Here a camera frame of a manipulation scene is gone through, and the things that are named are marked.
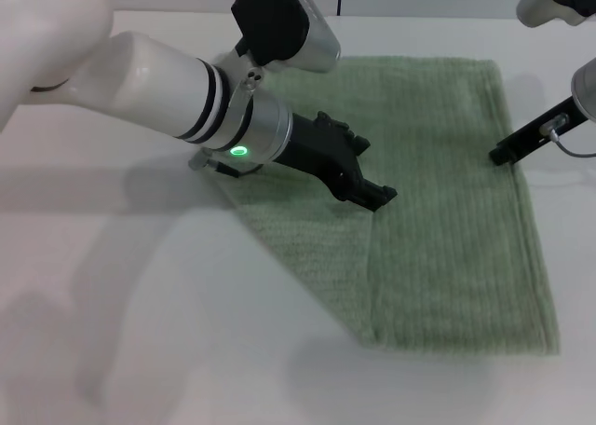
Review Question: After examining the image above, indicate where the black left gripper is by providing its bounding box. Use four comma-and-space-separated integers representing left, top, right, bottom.
274, 110, 399, 213

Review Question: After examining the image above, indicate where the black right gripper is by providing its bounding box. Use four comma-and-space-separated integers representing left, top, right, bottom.
488, 94, 589, 167

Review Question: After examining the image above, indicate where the green ribbed towel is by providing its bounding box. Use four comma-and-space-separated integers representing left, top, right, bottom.
211, 54, 561, 356

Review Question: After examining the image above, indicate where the grey right gripper cable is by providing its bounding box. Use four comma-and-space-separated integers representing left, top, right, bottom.
538, 112, 596, 158

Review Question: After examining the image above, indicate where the thin left wrist cable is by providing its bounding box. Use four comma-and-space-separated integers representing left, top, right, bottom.
187, 148, 267, 180

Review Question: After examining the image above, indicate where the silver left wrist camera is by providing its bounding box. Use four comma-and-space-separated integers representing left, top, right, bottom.
229, 0, 343, 75

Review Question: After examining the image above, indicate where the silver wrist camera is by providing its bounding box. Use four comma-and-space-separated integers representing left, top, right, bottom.
516, 0, 596, 28
229, 0, 343, 75

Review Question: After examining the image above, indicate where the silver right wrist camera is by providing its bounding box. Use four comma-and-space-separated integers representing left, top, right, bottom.
516, 0, 596, 28

